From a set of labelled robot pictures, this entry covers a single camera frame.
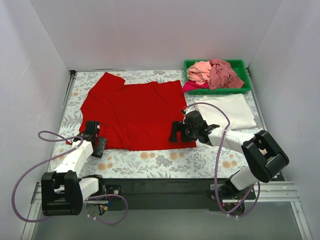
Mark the green plastic bin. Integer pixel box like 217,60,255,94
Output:
182,58,252,95

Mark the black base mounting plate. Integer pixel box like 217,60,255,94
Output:
84,177,256,211

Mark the red t shirt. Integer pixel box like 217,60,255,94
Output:
79,73,197,151

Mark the magenta t shirt in bin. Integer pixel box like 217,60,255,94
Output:
182,80,209,93

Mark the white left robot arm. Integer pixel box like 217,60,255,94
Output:
41,121,107,217

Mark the dusty pink t shirt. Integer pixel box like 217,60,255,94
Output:
208,59,244,90

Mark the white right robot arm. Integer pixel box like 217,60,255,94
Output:
169,110,290,199

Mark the folded white t shirt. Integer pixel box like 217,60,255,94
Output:
195,94,257,130

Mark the aluminium frame rail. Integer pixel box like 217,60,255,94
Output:
31,181,301,204

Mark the peach t shirt in bin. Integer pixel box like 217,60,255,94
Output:
186,61,212,85

